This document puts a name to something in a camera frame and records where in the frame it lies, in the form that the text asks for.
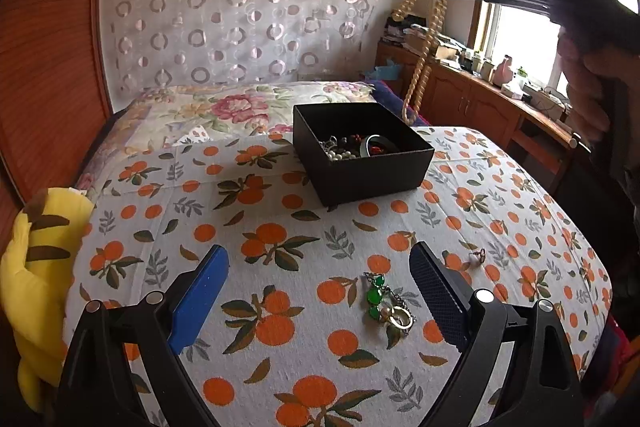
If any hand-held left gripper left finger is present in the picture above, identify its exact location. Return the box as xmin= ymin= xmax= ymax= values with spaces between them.
xmin=52 ymin=244 xmax=231 ymax=427

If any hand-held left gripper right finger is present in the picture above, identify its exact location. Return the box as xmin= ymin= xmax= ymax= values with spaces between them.
xmin=409 ymin=241 xmax=586 ymax=427

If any cream pearl necklace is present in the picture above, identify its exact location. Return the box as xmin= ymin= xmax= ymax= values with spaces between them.
xmin=390 ymin=0 xmax=448 ymax=124

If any black box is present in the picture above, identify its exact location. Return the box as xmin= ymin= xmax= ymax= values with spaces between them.
xmin=292 ymin=102 xmax=435 ymax=208

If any pale jade bangle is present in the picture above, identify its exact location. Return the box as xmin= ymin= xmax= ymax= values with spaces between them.
xmin=359 ymin=133 xmax=402 ymax=158

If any brown wooden bead bracelet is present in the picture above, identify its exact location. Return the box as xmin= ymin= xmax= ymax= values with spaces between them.
xmin=340 ymin=133 xmax=363 ymax=158

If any person's right hand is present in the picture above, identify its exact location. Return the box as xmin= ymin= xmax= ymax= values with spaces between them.
xmin=557 ymin=29 xmax=618 ymax=148

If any window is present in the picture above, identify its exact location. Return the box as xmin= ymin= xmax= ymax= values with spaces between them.
xmin=475 ymin=0 xmax=640 ymax=98

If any brown wooden cabinet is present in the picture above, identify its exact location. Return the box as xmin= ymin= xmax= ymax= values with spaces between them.
xmin=375 ymin=42 xmax=586 ymax=198

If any blue bag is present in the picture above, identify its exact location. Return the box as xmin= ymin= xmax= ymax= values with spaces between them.
xmin=362 ymin=62 xmax=401 ymax=82

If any orange-print bedsheet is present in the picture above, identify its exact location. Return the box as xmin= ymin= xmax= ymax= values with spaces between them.
xmin=62 ymin=127 xmax=613 ymax=427

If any purple blanket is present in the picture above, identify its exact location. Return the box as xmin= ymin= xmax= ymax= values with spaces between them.
xmin=372 ymin=79 xmax=436 ymax=128

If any yellow plush toy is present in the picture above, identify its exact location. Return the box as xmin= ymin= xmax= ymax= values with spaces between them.
xmin=0 ymin=188 xmax=96 ymax=413

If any floral blanket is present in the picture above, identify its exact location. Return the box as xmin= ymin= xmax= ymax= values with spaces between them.
xmin=75 ymin=81 xmax=381 ymax=188

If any circle-patterned sheer curtain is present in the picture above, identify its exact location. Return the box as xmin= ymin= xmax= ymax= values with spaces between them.
xmin=100 ymin=0 xmax=381 ymax=95

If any brown wooden wardrobe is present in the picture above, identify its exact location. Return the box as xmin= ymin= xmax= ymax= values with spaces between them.
xmin=0 ymin=0 xmax=116 ymax=218

